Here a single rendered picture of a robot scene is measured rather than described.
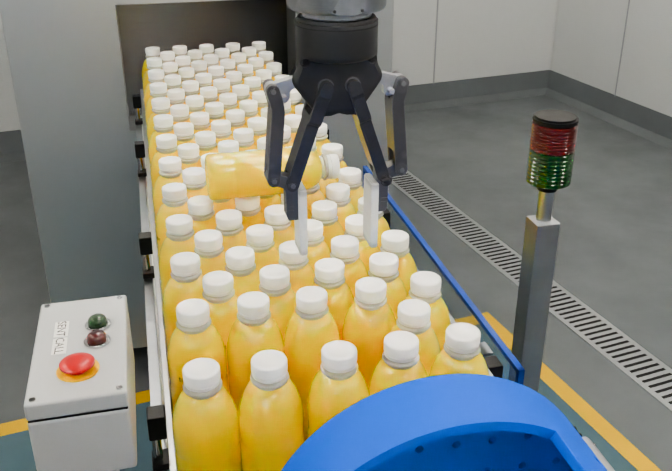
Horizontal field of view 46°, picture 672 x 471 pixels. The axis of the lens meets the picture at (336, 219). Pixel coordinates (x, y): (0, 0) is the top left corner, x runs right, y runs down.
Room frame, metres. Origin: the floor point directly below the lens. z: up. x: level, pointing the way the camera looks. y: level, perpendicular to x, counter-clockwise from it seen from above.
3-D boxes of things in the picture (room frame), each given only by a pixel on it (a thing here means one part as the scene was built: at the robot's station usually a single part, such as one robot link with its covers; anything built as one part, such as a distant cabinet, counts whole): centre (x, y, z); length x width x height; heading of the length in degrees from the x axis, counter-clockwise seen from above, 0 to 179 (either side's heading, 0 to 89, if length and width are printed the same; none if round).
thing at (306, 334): (0.84, 0.03, 0.99); 0.07 x 0.07 x 0.19
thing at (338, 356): (0.72, 0.00, 1.09); 0.04 x 0.04 x 0.02
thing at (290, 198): (0.71, 0.05, 1.29); 0.03 x 0.01 x 0.05; 104
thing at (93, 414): (0.74, 0.28, 1.05); 0.20 x 0.10 x 0.10; 14
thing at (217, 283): (0.88, 0.15, 1.09); 0.04 x 0.04 x 0.02
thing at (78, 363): (0.69, 0.27, 1.11); 0.04 x 0.04 x 0.01
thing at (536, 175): (1.07, -0.31, 1.18); 0.06 x 0.06 x 0.05
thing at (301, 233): (0.71, 0.03, 1.27); 0.03 x 0.01 x 0.07; 14
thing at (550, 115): (1.07, -0.31, 1.18); 0.06 x 0.06 x 0.16
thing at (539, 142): (1.07, -0.31, 1.23); 0.06 x 0.06 x 0.04
